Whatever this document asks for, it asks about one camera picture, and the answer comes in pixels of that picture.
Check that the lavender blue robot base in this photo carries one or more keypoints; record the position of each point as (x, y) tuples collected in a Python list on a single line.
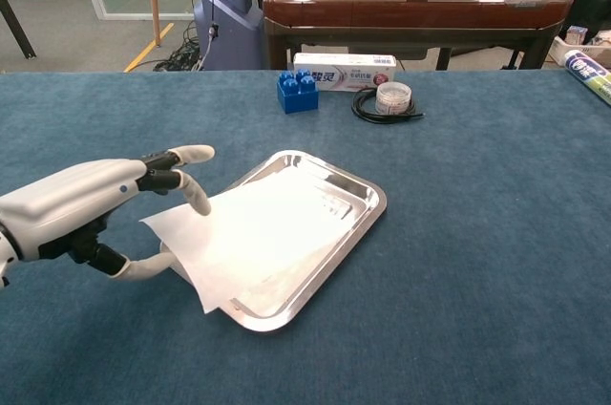
[(229, 18)]

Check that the black hanging pendant switch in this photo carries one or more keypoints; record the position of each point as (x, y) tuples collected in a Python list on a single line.
[(213, 31)]

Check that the white toothpaste box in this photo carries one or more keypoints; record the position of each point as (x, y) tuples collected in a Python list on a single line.
[(353, 73)]

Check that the plastic wrap roll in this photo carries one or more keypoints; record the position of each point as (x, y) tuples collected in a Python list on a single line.
[(589, 75)]

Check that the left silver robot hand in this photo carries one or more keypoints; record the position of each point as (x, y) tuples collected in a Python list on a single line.
[(71, 199)]

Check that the blue building block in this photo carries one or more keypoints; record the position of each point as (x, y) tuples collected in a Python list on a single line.
[(298, 97)]

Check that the white paper sheet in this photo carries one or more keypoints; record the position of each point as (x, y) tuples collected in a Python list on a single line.
[(258, 233)]

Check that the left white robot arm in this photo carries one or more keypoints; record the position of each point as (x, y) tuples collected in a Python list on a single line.
[(4, 262)]

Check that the white plastic basket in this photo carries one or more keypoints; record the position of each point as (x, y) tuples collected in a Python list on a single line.
[(582, 49)]

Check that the small clear round jar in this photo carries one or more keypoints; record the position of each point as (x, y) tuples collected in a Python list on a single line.
[(393, 99)]

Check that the brown mahjong table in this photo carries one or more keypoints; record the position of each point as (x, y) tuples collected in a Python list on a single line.
[(410, 13)]

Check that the silver metal tray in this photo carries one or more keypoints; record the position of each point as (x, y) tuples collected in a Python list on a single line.
[(367, 195)]

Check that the blue felt table cover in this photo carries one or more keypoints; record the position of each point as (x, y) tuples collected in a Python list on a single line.
[(477, 233)]

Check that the dark table leg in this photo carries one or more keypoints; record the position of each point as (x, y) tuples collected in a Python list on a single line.
[(16, 23)]

